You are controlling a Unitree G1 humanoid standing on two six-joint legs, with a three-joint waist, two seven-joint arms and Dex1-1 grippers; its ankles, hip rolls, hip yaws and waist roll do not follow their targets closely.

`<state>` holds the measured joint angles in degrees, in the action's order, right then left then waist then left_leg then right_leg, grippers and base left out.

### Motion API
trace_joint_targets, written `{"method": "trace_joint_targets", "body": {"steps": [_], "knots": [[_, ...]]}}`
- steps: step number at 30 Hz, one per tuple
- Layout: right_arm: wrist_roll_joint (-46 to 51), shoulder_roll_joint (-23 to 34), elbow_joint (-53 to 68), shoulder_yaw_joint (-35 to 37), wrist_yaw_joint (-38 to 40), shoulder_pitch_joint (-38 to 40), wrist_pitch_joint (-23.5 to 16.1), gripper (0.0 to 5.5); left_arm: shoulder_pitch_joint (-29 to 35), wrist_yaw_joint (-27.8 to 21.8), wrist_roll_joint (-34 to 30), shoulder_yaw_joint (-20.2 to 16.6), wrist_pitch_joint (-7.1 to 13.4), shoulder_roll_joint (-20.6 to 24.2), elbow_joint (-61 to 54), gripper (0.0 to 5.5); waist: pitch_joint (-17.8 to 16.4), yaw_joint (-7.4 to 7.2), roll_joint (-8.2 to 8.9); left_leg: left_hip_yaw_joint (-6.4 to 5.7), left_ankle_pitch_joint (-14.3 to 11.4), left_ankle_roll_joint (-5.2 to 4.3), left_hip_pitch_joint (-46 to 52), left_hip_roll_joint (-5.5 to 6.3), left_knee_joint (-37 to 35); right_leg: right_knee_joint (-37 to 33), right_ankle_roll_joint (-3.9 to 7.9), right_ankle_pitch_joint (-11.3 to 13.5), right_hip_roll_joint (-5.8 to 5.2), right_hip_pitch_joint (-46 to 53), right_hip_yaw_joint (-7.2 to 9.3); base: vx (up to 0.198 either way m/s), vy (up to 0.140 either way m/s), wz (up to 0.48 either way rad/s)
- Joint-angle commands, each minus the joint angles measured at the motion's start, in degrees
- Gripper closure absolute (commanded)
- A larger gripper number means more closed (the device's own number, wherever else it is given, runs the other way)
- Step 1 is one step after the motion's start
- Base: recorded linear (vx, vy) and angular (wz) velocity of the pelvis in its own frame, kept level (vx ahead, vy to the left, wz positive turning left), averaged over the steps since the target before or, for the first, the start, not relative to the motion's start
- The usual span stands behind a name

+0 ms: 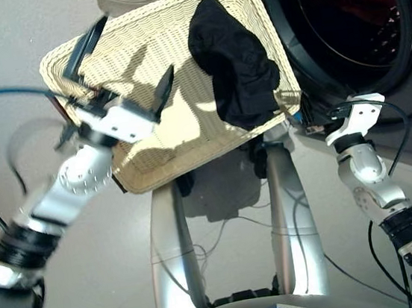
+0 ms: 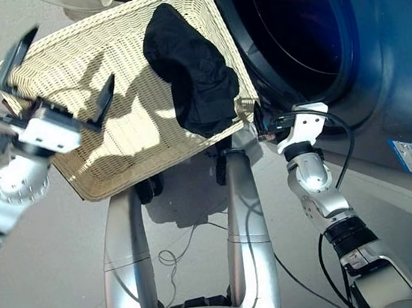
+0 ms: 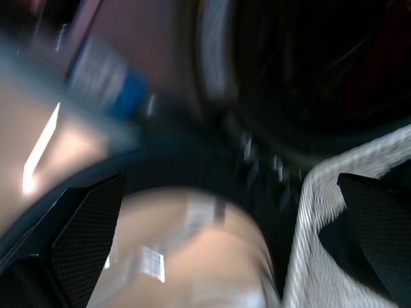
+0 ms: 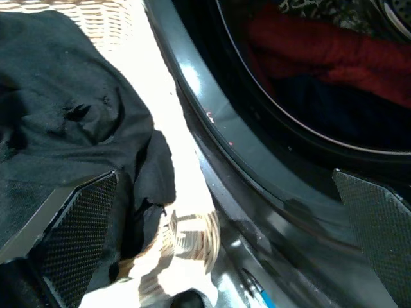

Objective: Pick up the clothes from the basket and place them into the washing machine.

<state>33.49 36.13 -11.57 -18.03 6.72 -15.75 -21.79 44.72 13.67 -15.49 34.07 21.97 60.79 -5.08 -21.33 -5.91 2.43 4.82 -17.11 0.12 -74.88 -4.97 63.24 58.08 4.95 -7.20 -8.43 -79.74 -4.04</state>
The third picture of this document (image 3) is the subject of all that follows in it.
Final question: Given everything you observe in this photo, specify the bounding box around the pale woven basket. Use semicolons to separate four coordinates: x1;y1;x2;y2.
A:
281;123;411;308

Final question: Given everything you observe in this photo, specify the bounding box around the round glass washing machine door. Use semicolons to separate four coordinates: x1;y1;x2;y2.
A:
0;137;292;308

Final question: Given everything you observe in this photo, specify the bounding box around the grey washing machine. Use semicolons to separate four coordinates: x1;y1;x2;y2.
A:
0;0;411;200

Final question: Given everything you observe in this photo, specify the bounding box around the blue and white code sticker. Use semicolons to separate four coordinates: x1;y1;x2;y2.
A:
66;34;149;120

